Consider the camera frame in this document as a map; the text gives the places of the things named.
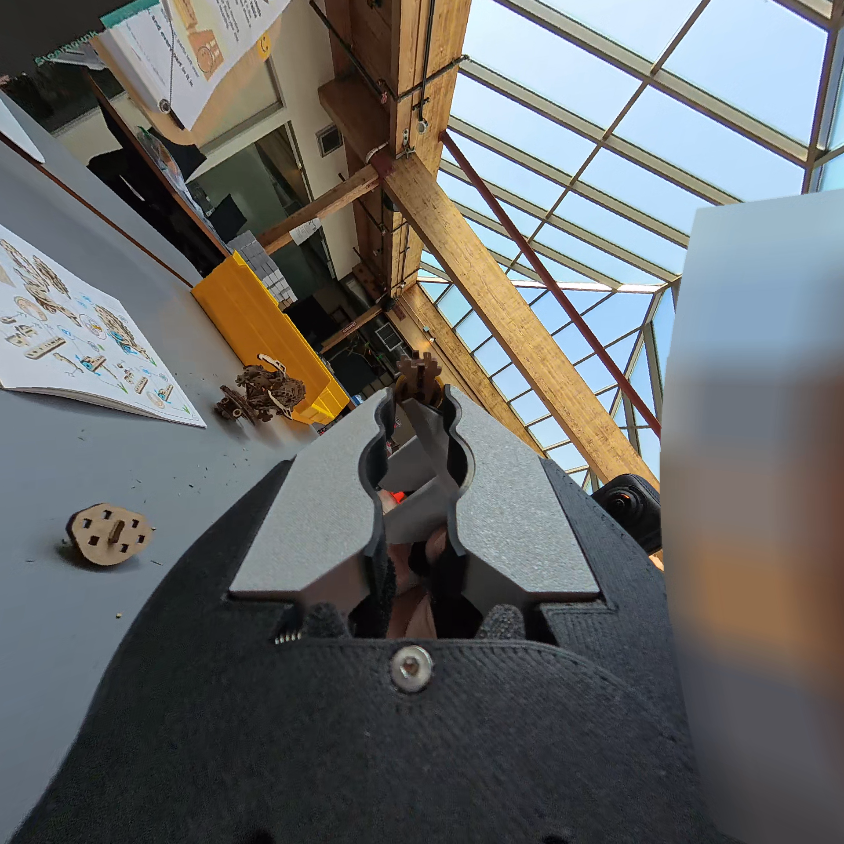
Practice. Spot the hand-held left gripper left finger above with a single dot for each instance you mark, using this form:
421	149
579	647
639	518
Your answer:
310	514

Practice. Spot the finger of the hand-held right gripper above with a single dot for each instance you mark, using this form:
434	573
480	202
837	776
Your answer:
415	514
432	448

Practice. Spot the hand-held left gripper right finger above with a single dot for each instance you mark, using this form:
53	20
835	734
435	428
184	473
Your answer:
521	521

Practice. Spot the small wooden gear assembly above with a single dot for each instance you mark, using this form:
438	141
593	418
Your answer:
419	376

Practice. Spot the grey desk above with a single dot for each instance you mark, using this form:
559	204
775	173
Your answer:
99	475

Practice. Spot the person's right hand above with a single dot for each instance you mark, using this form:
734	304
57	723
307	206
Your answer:
412	610

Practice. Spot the wooden mechanical model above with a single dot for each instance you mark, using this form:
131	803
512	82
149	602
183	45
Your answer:
273	389

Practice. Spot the wooden roof beam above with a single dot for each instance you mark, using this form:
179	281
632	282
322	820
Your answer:
501	297

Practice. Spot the yellow plastic bin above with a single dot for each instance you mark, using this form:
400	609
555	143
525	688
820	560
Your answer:
264	329

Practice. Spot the red metal pipe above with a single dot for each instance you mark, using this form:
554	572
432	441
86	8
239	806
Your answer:
560	297

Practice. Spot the slotted wooden disc piece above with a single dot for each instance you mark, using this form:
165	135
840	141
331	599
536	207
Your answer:
109	534

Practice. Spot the stack of white boxes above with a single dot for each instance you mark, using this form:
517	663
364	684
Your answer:
267	267

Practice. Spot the illustrated instruction booklet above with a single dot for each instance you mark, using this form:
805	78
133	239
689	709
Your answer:
72	336

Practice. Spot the hanging printed poster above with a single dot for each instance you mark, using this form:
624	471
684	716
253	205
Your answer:
198	53

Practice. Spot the white flat object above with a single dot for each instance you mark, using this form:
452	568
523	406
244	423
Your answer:
16	135

